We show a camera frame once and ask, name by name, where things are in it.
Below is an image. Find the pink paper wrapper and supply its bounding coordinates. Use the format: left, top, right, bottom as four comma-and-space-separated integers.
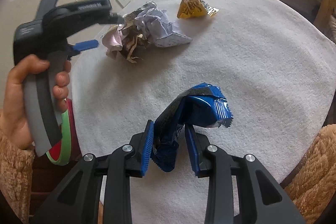
102, 26, 129, 60

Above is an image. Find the blue snack wrapper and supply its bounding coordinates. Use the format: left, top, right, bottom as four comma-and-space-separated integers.
151, 83, 233, 172

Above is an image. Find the red bin with green rim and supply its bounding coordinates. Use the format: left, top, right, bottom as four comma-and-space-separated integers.
46, 98, 75, 166

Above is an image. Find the crumpled white lavender paper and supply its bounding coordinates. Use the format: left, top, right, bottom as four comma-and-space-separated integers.
133, 2, 193, 48

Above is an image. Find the left hand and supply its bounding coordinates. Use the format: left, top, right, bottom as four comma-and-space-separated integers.
0, 53, 72, 151

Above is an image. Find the brown gold snack wrapper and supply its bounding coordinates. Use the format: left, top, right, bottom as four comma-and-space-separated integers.
117, 2, 156, 64

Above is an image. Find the white towel table cover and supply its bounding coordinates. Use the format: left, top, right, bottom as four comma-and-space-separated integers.
71, 0, 335, 182

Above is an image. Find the brown fuzzy left sleeve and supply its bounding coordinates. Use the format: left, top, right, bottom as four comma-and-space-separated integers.
1, 134, 35, 223

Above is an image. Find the yellow candy wrapper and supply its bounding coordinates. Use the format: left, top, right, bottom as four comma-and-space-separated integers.
177, 0, 219, 19

